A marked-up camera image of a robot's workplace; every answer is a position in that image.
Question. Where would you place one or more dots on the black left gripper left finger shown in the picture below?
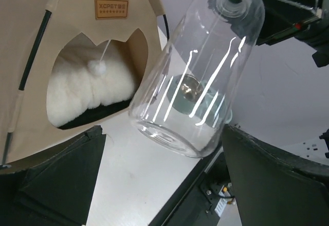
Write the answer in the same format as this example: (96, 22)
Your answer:
(54, 186)

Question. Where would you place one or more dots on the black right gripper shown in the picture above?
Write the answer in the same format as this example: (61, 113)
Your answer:
(284, 19)

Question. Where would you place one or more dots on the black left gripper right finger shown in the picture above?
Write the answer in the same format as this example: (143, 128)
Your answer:
(273, 186)

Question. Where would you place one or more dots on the cream white pillow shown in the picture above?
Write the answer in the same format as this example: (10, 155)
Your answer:
(72, 89)

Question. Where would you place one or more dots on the clear plastic bottle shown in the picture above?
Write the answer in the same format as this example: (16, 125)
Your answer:
(212, 42)

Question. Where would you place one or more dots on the steel pet bowl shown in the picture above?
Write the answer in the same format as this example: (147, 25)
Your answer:
(191, 88)

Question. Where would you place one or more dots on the beige fabric pet tent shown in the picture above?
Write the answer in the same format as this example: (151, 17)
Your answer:
(72, 22)

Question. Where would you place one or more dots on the white pompom toy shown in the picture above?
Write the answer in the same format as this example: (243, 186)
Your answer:
(96, 67)

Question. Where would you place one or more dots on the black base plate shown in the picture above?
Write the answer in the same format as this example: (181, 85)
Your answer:
(195, 200)

